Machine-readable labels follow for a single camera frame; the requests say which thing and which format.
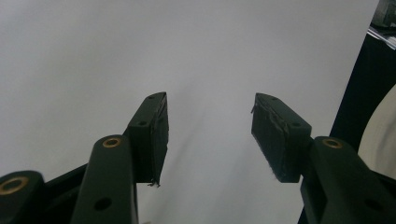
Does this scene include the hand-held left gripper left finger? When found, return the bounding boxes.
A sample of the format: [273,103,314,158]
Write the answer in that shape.
[70,91,170,224]

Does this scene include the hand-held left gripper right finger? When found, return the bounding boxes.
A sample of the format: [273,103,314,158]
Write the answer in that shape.
[251,92,396,224]

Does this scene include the beige cloth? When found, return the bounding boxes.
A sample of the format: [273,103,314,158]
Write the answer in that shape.
[357,83,396,182]

